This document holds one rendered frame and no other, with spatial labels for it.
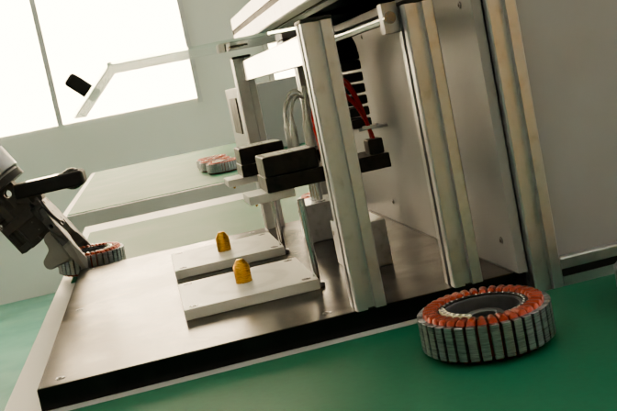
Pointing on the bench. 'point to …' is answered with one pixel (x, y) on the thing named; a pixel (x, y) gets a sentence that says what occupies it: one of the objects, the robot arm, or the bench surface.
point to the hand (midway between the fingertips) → (94, 261)
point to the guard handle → (78, 84)
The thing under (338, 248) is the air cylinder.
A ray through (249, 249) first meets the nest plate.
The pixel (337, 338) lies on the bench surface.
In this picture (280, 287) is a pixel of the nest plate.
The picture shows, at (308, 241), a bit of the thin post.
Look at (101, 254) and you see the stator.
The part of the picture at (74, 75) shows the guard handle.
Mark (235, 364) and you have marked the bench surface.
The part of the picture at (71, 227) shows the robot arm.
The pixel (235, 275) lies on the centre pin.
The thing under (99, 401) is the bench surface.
